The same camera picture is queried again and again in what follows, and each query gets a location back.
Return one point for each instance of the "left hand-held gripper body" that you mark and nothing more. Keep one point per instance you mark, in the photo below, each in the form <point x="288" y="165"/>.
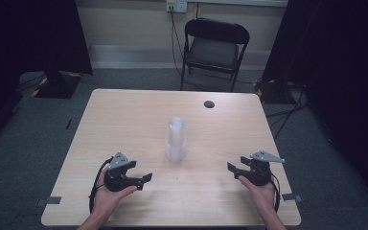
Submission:
<point x="118" y="182"/>

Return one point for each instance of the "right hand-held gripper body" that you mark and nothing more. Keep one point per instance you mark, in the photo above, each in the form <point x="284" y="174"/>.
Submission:
<point x="259" y="172"/>

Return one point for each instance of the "stack of clear plastic cups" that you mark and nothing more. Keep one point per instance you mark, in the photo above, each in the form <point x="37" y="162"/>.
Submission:
<point x="176" y="140"/>

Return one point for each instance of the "person's right hand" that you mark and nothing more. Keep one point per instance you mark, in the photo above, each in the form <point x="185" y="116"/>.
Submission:
<point x="262" y="193"/>

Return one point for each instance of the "person's left hand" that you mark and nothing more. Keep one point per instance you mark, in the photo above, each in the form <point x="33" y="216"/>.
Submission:
<point x="108" y="201"/>

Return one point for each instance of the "grey tape strip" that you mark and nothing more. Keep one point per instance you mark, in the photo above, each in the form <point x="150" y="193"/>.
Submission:
<point x="52" y="200"/>
<point x="290" y="197"/>

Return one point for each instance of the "black table grommet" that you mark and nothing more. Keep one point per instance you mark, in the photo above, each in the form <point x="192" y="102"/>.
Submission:
<point x="209" y="104"/>

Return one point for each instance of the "black stand base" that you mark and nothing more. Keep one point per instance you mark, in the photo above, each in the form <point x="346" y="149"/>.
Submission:
<point x="59" y="86"/>
<point x="273" y="92"/>

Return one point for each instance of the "black folding chair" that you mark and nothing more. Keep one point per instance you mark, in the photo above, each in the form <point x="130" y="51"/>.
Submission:
<point x="215" y="51"/>

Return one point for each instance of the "dark curtain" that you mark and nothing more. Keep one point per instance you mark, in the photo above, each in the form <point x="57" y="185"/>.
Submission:
<point x="28" y="35"/>
<point x="341" y="64"/>

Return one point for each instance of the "white wall outlet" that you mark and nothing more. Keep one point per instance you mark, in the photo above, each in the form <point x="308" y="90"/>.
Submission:
<point x="176" y="5"/>

